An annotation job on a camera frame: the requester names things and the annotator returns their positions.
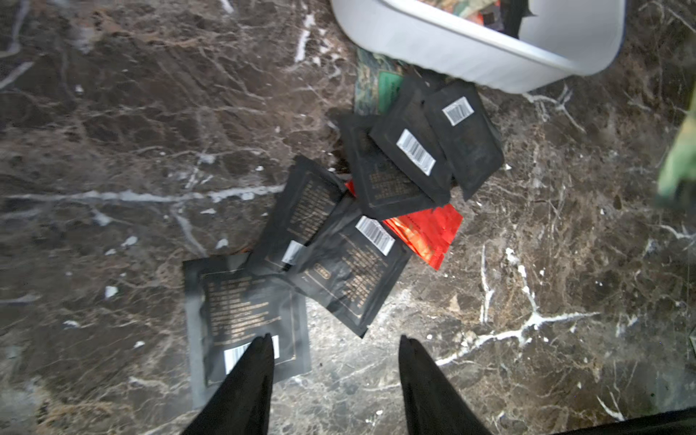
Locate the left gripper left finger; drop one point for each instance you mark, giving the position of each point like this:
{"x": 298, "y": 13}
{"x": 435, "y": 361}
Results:
{"x": 242, "y": 403}

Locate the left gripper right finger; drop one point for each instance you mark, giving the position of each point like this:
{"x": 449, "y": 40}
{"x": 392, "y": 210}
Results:
{"x": 432, "y": 405}

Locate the small red tea bag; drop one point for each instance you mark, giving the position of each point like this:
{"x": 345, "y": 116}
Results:
{"x": 428, "y": 233}

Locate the green tea bag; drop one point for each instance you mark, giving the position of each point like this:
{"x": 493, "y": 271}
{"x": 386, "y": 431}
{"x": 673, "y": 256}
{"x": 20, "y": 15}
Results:
{"x": 676, "y": 182}
{"x": 379, "y": 81}

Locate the black tea bag lower left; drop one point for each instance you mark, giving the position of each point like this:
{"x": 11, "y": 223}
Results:
{"x": 226, "y": 308}

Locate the black tea bag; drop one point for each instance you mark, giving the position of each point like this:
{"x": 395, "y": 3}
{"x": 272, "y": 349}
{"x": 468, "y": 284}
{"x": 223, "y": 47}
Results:
{"x": 350, "y": 266}
{"x": 433, "y": 136}
{"x": 311, "y": 194}
{"x": 226, "y": 308}

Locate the black tea bag upper left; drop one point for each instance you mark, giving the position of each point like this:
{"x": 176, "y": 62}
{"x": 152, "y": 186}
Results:
{"x": 350, "y": 266}

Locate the black tea bag top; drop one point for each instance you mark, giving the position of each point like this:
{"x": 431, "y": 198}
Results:
{"x": 433, "y": 136}

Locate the white storage box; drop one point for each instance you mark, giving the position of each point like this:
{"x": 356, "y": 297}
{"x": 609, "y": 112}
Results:
{"x": 559, "y": 39}

